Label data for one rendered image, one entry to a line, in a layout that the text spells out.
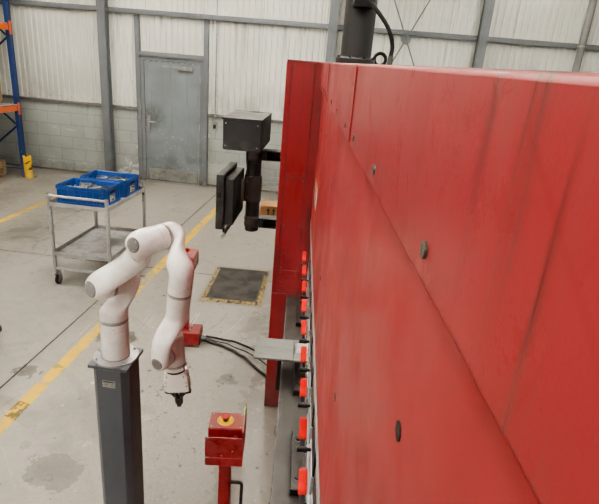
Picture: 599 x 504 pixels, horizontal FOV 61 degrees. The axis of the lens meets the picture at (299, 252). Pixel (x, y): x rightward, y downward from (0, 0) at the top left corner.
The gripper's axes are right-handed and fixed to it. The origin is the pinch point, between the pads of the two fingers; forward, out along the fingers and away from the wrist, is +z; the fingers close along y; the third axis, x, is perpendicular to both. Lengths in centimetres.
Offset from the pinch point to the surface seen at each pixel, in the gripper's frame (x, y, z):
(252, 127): -137, -25, -93
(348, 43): -89, -76, -139
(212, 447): 4.8, -13.0, 20.3
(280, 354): -31, -41, -2
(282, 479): 32, -43, 11
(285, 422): 1.3, -43.7, 11.1
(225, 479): -2.4, -16.2, 44.8
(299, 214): -121, -53, -43
